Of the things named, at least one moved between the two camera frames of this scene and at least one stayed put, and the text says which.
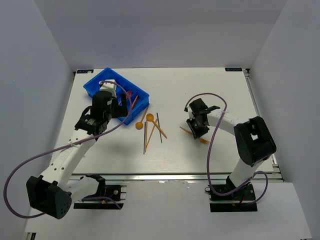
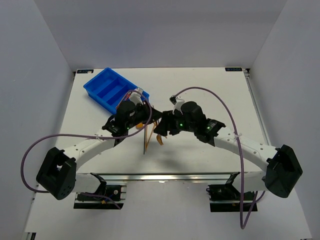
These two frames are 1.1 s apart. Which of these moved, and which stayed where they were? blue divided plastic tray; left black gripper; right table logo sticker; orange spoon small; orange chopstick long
Moved: left black gripper
Stayed: right table logo sticker; orange spoon small; blue divided plastic tray; orange chopstick long
